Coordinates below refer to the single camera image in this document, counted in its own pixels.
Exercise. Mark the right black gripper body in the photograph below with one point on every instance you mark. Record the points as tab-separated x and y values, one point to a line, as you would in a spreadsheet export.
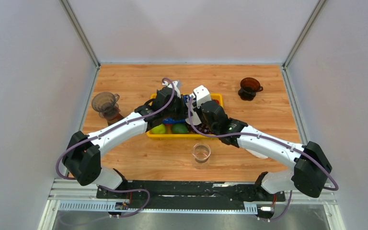
198	109

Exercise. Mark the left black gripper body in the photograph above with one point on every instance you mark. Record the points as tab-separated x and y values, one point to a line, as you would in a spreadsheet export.
178	110

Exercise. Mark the brown coffee dripper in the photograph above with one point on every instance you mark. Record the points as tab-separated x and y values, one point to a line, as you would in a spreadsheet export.
249	88

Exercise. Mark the white coffee filter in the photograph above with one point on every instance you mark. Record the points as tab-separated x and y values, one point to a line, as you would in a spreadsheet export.
257	154
193	117

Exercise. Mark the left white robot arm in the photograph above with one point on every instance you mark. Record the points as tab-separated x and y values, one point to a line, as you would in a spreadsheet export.
84	152

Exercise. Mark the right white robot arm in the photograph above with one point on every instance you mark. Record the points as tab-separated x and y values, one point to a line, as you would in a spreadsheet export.
308	167

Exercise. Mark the blue chips bag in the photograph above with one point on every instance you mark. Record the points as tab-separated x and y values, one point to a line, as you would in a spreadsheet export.
183	114

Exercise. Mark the dark grape bunch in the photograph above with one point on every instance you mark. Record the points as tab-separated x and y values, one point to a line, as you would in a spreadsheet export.
201	128

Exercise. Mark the dark green lime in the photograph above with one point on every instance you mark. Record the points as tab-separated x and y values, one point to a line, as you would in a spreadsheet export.
179	128

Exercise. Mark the yellow plastic tray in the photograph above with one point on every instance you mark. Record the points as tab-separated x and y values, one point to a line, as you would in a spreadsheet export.
169	135

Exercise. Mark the yellow-green lime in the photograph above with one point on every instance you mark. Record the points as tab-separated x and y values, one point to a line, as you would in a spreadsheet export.
159	130

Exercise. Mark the clear glass beaker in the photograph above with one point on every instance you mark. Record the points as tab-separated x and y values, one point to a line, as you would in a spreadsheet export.
201	153

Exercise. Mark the brown glass cup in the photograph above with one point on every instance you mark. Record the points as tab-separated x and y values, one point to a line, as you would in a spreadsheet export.
114	119

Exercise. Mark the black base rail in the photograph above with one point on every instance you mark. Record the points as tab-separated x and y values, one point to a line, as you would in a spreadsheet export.
189	194

